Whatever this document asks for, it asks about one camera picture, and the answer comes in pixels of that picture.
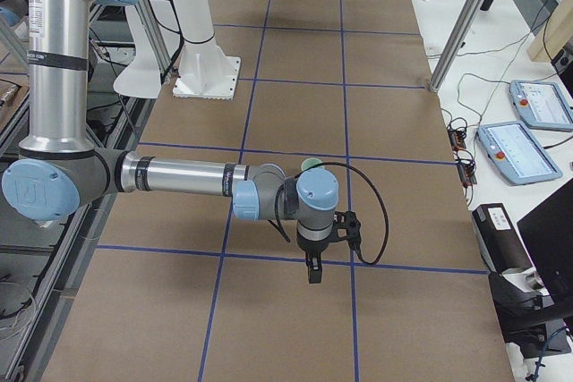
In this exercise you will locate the black box with label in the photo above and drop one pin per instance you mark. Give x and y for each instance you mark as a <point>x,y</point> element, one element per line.
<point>499,243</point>

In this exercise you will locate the near teach pendant tablet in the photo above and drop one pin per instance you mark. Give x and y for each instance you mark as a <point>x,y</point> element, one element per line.
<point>516,153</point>

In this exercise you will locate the white pedestal mount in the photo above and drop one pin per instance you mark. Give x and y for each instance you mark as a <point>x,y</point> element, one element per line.
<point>204,71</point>

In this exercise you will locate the aluminium frame post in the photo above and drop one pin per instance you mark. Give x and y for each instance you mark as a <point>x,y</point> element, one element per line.
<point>456,37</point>

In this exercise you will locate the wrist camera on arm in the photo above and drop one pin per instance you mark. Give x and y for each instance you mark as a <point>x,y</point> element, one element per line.
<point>346,228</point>

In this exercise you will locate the teach pendant tablet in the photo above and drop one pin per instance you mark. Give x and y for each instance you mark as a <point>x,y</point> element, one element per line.
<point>541,105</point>
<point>516,153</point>

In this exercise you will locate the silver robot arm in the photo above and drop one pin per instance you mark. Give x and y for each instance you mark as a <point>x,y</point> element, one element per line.
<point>59,170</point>

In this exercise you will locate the far teach pendant tablet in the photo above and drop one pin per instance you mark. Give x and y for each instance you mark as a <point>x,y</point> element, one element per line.
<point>541,105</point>

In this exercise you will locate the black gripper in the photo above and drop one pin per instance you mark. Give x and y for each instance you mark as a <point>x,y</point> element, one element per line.
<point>312,249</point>

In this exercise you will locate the black monitor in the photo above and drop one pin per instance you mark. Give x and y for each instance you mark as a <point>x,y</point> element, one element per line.
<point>547,234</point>

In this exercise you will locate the green plastic cup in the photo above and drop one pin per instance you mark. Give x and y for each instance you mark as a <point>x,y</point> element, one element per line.
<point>309,163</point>

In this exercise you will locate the small circuit board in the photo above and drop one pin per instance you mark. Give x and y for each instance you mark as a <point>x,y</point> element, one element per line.
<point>466,172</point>
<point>457,138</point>

